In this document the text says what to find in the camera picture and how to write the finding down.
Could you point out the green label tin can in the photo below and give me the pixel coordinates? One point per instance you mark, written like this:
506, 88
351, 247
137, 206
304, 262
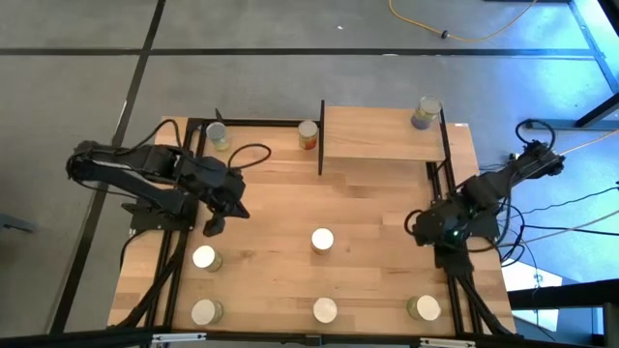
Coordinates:
424, 307
425, 112

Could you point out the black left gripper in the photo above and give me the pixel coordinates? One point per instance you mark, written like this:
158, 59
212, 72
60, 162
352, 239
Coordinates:
213, 186

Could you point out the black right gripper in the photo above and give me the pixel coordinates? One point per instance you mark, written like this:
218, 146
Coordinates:
440, 224

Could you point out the black frame beam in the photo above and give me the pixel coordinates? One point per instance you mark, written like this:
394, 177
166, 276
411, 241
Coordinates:
566, 294
599, 110

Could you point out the silver corner bracket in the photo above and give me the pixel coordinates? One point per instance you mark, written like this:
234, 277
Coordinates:
447, 342
179, 337

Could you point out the pineapple label orange can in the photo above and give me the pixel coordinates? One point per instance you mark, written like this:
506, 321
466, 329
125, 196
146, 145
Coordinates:
322, 240
308, 134

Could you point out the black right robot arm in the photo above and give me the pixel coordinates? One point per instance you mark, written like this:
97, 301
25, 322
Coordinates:
522, 169

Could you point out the black aluminium rig frame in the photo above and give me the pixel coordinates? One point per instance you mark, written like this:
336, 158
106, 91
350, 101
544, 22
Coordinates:
251, 123

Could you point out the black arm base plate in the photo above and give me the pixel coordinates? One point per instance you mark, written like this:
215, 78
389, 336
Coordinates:
488, 229
145, 222

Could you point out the pears label green can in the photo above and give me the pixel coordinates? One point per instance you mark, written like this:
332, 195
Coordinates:
207, 311
325, 310

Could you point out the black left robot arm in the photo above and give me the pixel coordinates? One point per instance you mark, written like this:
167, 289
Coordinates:
126, 176

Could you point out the wooden shelf black frame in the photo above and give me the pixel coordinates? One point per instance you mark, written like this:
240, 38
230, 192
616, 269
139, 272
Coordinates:
382, 135

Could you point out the oranges label green can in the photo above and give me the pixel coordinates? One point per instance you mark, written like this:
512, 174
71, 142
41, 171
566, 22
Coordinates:
207, 258

